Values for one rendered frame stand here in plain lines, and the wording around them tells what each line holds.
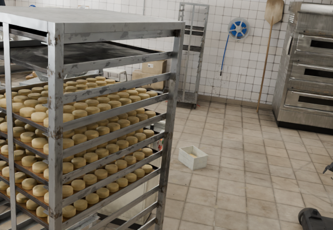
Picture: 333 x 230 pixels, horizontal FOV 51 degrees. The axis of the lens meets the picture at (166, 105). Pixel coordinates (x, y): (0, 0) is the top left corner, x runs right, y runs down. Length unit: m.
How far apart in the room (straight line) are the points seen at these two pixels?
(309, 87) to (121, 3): 3.75
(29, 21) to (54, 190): 0.50
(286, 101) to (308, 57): 0.76
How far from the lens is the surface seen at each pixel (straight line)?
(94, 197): 1.41
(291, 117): 6.05
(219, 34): 6.73
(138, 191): 2.90
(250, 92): 6.92
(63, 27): 1.00
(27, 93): 1.43
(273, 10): 6.69
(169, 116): 1.52
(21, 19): 1.10
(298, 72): 5.85
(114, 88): 1.22
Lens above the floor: 1.92
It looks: 18 degrees down
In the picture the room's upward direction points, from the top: 6 degrees clockwise
